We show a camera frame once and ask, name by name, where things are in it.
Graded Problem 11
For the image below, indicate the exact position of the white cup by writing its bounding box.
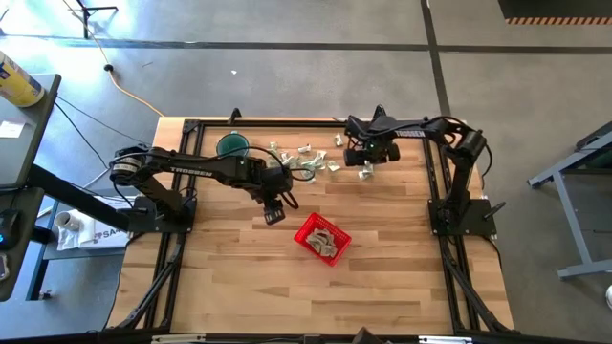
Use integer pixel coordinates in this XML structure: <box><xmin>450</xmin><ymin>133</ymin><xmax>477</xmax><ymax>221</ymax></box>
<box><xmin>53</xmin><ymin>211</ymin><xmax>80</xmax><ymax>233</ymax></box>

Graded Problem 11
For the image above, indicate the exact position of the grey metal cart frame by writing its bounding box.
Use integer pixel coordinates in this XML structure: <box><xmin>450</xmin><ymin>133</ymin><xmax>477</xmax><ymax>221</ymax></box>
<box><xmin>527</xmin><ymin>121</ymin><xmax>612</xmax><ymax>281</ymax></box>

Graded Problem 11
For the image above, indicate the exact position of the silver frame bracket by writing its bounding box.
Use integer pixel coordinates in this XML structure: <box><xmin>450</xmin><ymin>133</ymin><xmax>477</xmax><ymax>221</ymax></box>
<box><xmin>418</xmin><ymin>335</ymin><xmax>473</xmax><ymax>344</ymax></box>
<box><xmin>151</xmin><ymin>333</ymin><xmax>207</xmax><ymax>344</ymax></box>

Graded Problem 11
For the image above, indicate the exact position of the dark grey desk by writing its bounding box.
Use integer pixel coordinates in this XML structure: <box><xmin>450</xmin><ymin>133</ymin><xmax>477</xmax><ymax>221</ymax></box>
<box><xmin>0</xmin><ymin>73</ymin><xmax>63</xmax><ymax>303</ymax></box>

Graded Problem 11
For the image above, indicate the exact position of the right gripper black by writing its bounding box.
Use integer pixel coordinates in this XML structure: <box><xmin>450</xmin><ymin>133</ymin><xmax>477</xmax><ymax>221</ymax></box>
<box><xmin>343</xmin><ymin>136</ymin><xmax>402</xmax><ymax>167</ymax></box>

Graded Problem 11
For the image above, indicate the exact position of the white printed bag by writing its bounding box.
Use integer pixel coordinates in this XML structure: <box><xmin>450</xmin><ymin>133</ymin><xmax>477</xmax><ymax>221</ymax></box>
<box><xmin>55</xmin><ymin>194</ymin><xmax>136</xmax><ymax>252</ymax></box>

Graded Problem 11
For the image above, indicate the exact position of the black tripod stand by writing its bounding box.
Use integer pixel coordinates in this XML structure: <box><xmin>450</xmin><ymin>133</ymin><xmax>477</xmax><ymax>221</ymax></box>
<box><xmin>61</xmin><ymin>0</ymin><xmax>119</xmax><ymax>40</ymax></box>

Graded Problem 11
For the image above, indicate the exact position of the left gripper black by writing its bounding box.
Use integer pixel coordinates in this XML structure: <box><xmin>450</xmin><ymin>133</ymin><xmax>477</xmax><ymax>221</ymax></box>
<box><xmin>255</xmin><ymin>164</ymin><xmax>295</xmax><ymax>226</ymax></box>

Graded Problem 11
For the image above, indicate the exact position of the black mat with hazard stripe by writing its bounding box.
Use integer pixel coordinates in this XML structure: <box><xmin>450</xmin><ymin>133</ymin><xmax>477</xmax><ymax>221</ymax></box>
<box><xmin>496</xmin><ymin>0</ymin><xmax>612</xmax><ymax>26</ymax></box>

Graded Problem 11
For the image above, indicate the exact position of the yellow extension cable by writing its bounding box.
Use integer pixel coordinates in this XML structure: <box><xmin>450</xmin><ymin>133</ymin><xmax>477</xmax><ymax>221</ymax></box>
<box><xmin>60</xmin><ymin>0</ymin><xmax>166</xmax><ymax>118</ymax></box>

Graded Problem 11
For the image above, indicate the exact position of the black clamp lever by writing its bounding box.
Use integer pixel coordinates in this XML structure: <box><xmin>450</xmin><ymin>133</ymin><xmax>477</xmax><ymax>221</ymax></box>
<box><xmin>481</xmin><ymin>200</ymin><xmax>507</xmax><ymax>222</ymax></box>

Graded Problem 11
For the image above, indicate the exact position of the red plastic slotted basket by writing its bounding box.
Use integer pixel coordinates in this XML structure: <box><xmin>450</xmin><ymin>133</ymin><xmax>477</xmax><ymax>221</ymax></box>
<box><xmin>293</xmin><ymin>211</ymin><xmax>353</xmax><ymax>268</ymax></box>

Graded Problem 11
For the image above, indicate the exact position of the yellow wipes canister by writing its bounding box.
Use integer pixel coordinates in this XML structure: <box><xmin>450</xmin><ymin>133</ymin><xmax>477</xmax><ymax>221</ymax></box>
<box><xmin>0</xmin><ymin>50</ymin><xmax>47</xmax><ymax>109</ymax></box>

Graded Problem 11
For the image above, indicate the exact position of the white paper sheet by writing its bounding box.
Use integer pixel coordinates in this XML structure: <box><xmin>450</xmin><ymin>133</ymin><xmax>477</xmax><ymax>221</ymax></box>
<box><xmin>0</xmin><ymin>119</ymin><xmax>25</xmax><ymax>140</ymax></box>

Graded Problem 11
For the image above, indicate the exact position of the black aluminium table frame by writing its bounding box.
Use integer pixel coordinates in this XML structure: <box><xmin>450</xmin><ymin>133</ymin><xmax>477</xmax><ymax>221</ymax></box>
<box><xmin>102</xmin><ymin>117</ymin><xmax>517</xmax><ymax>344</ymax></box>

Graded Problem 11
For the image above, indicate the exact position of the black computer mouse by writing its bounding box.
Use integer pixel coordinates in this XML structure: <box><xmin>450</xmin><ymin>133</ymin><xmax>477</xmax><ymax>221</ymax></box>
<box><xmin>0</xmin><ymin>208</ymin><xmax>22</xmax><ymax>250</ymax></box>

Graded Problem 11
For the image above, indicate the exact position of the teal enamel mug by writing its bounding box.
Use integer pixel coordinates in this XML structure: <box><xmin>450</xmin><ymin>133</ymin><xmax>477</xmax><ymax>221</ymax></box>
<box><xmin>215</xmin><ymin>131</ymin><xmax>251</xmax><ymax>160</ymax></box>

